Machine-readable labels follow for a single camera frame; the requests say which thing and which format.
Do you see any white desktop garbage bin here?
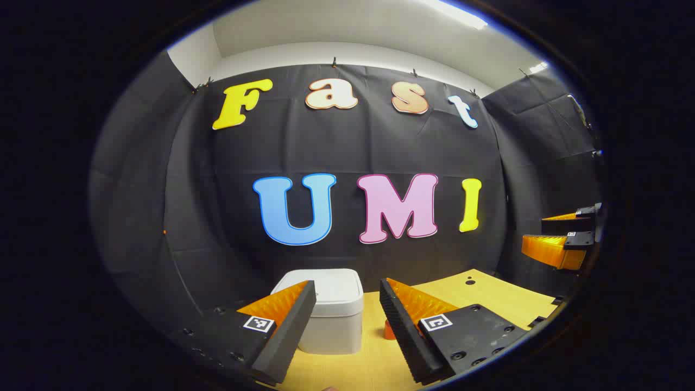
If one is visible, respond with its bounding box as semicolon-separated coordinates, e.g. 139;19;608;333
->
270;268;365;356

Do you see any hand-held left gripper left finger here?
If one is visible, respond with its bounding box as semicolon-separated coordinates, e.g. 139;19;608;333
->
166;280;317;387

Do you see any black backdrop cloth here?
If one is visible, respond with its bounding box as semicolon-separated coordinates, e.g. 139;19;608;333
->
90;52;603;326

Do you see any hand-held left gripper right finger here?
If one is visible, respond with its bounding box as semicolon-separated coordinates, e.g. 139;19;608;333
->
378;278;532;386

